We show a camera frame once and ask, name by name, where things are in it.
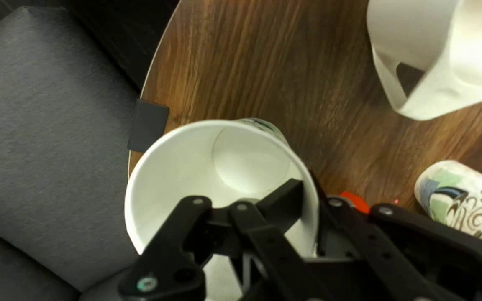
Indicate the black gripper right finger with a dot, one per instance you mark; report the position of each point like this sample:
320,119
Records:
408,251

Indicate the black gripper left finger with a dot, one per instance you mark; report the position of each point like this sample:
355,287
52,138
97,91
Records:
174,261

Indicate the patterned paper cup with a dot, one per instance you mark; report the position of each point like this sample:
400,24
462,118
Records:
196,161
463,201

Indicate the small orange object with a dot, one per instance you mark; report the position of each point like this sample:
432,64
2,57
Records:
355,201

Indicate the dark grey sofa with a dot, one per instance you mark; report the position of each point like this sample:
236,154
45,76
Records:
45,139

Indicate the round dark wooden table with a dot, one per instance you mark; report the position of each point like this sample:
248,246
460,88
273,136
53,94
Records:
284,67

